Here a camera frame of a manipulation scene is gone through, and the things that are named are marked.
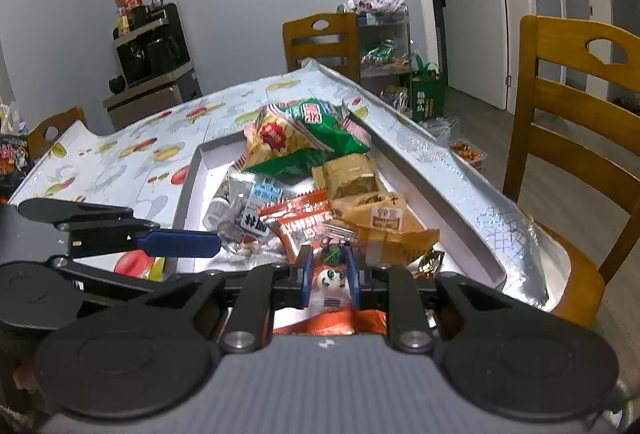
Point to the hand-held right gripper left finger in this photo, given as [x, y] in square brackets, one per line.
[306, 276]

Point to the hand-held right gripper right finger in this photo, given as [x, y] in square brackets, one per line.
[353, 276]

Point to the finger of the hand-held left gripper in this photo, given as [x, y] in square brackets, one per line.
[75, 211]
[180, 244]

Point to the clear pink lollipop packet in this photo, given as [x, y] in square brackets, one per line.
[328, 281]

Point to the black tube snack packet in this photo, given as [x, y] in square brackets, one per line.
[216, 211]

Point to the orange snack packet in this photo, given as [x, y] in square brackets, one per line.
[295, 226]

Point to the orange sausage stick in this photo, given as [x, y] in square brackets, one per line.
[330, 324]

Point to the tan pastry packet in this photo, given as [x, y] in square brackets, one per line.
[390, 234]

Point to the grey box with white inside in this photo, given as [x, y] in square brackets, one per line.
[215, 164]

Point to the clear peanut packet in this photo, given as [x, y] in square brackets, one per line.
[260, 196]

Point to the olive brown snack packet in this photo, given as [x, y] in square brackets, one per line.
[345, 174]

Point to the green shrimp chips bag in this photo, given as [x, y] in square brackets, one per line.
[310, 139]

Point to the clear tub of orange snacks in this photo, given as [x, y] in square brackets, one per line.
[467, 153]

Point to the black red noodle packet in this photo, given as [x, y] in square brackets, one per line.
[12, 164]

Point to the wooden chair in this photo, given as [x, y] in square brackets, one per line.
[320, 44]
[565, 114]
[55, 129]

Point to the grey cabinet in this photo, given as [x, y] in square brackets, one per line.
[150, 106]

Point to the small black pot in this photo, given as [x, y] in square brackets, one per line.
[116, 85]

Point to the green shopping bag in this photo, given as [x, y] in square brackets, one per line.
[427, 96]

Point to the metal storage rack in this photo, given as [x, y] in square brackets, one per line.
[385, 39]

